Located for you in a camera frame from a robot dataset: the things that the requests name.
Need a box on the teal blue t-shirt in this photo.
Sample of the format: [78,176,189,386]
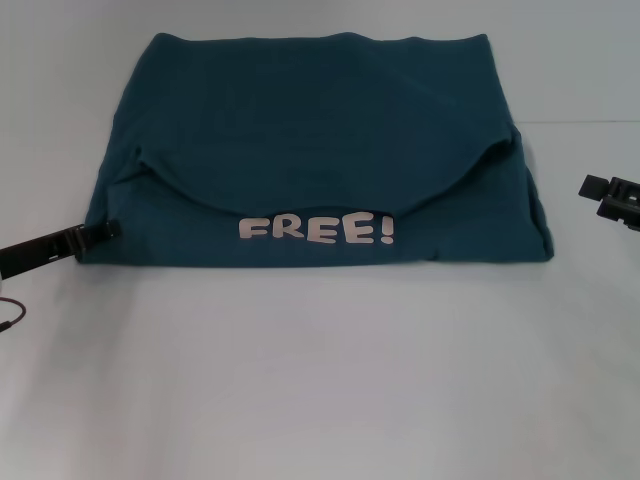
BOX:
[78,32,555,266]

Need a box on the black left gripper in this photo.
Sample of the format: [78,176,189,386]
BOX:
[0,218,122,281]

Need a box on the thin brown cable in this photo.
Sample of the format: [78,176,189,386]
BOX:
[0,296,27,334]

